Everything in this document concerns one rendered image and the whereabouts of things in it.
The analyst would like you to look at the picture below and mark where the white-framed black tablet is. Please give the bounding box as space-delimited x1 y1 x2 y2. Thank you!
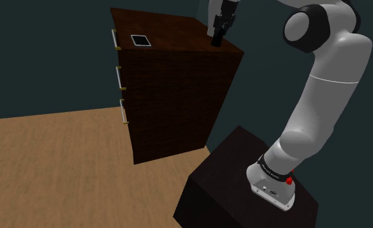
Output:
130 34 152 47

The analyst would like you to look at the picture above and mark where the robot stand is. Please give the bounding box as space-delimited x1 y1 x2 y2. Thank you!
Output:
172 124 319 228

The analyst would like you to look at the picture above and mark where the dark brown chest of drawers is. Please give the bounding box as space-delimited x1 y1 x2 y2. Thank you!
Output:
109 7 245 166

